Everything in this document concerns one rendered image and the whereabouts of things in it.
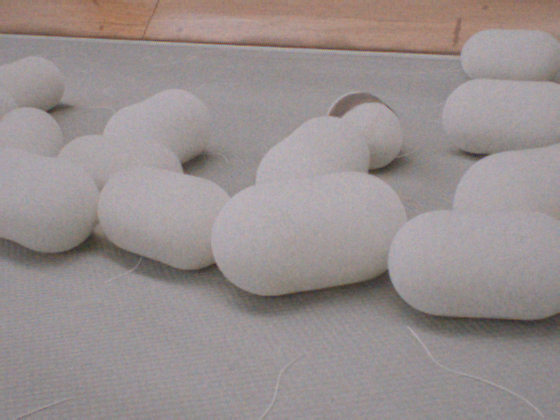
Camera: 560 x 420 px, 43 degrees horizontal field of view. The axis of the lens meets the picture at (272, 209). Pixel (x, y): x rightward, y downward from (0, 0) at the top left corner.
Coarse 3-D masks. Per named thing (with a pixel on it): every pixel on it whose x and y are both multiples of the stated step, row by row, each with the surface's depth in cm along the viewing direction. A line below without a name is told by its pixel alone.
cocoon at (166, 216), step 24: (144, 168) 15; (120, 192) 14; (144, 192) 14; (168, 192) 14; (192, 192) 14; (216, 192) 14; (120, 216) 14; (144, 216) 14; (168, 216) 14; (192, 216) 13; (216, 216) 14; (120, 240) 15; (144, 240) 14; (168, 240) 14; (192, 240) 14; (168, 264) 14; (192, 264) 14
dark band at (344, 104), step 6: (348, 96) 20; (354, 96) 19; (360, 96) 19; (366, 96) 19; (372, 96) 20; (342, 102) 19; (348, 102) 19; (354, 102) 19; (360, 102) 19; (378, 102) 19; (336, 108) 20; (342, 108) 19; (348, 108) 19; (390, 108) 19; (330, 114) 20; (336, 114) 19; (342, 114) 19; (396, 114) 19
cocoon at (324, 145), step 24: (312, 120) 17; (336, 120) 17; (288, 144) 15; (312, 144) 15; (336, 144) 16; (360, 144) 16; (264, 168) 15; (288, 168) 15; (312, 168) 15; (336, 168) 15; (360, 168) 16
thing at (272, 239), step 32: (256, 192) 13; (288, 192) 13; (320, 192) 13; (352, 192) 13; (384, 192) 13; (224, 224) 13; (256, 224) 12; (288, 224) 12; (320, 224) 12; (352, 224) 12; (384, 224) 13; (224, 256) 13; (256, 256) 12; (288, 256) 12; (320, 256) 12; (352, 256) 12; (384, 256) 13; (256, 288) 13; (288, 288) 13; (320, 288) 13
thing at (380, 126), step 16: (352, 112) 19; (368, 112) 18; (384, 112) 18; (368, 128) 18; (384, 128) 18; (400, 128) 19; (368, 144) 18; (384, 144) 18; (400, 144) 19; (384, 160) 19
